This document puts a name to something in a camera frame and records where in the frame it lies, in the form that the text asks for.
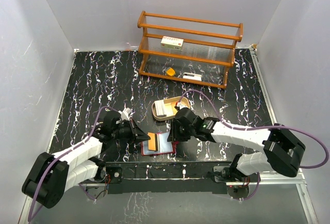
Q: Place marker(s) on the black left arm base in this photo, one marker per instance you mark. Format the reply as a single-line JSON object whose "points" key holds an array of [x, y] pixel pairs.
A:
{"points": [[111, 177]]}

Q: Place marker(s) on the orange wooden shelf rack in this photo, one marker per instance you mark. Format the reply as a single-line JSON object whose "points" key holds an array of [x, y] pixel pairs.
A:
{"points": [[208, 48]]}

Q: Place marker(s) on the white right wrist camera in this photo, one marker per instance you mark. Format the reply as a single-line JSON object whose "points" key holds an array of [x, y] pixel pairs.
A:
{"points": [[179, 105]]}

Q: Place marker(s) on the white red medicine box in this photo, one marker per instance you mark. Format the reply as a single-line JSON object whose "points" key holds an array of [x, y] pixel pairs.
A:
{"points": [[172, 43]]}

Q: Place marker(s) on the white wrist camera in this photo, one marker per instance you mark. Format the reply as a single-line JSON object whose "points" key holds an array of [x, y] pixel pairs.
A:
{"points": [[179, 105], [125, 114]]}

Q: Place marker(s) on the red card holder wallet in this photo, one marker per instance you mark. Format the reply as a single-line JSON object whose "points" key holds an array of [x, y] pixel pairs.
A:
{"points": [[164, 146]]}

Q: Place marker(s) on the beige oval card tray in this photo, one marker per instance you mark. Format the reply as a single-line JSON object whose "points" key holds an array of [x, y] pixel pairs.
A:
{"points": [[169, 104]]}

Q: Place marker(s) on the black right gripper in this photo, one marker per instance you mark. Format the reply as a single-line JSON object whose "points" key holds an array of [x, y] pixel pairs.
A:
{"points": [[174, 135]]}

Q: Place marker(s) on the white stapler on shelf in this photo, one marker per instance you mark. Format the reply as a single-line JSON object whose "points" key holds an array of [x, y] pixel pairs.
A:
{"points": [[192, 76]]}

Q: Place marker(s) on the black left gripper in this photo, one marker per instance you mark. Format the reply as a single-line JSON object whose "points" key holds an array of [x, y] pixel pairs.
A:
{"points": [[136, 133]]}

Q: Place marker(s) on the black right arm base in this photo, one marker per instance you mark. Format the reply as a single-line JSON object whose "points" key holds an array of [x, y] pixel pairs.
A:
{"points": [[232, 180]]}

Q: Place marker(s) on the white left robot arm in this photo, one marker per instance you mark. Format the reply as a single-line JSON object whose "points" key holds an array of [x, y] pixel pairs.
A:
{"points": [[53, 174]]}

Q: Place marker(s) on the orange credit card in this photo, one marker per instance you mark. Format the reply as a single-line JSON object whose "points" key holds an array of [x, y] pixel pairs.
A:
{"points": [[153, 142]]}

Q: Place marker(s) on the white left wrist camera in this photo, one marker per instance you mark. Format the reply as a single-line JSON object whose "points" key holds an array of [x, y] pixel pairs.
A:
{"points": [[125, 114]]}

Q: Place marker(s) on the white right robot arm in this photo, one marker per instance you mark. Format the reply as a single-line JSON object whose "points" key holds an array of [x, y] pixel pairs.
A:
{"points": [[276, 149]]}

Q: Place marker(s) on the orange yellow small block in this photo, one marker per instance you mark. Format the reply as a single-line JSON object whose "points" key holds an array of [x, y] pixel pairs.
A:
{"points": [[170, 72]]}

